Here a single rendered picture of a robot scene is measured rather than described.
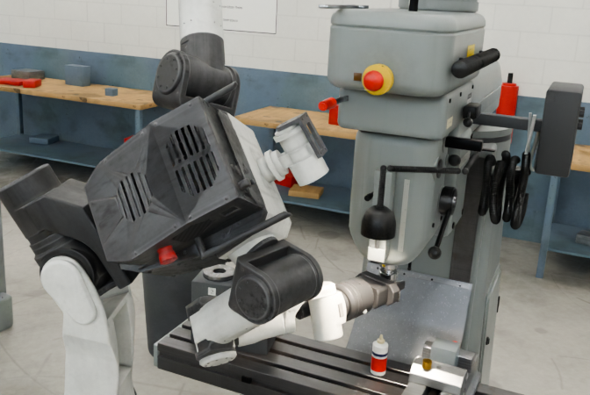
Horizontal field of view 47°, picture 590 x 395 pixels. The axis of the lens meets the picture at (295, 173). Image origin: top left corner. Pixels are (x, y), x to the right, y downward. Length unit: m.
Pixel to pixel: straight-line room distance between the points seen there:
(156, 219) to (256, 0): 5.32
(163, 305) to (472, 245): 1.98
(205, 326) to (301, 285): 0.24
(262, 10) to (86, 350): 5.18
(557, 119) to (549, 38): 4.01
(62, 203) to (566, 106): 1.15
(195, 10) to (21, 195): 0.49
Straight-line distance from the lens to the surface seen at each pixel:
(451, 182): 1.70
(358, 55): 1.38
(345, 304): 1.55
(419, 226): 1.56
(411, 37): 1.34
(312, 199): 5.72
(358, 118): 1.49
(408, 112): 1.46
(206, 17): 1.41
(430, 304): 2.07
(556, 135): 1.75
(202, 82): 1.34
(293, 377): 1.81
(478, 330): 2.16
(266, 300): 1.16
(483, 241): 2.04
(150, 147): 1.20
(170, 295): 3.54
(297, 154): 1.28
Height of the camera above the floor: 1.92
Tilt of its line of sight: 15 degrees down
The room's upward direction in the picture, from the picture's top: 3 degrees clockwise
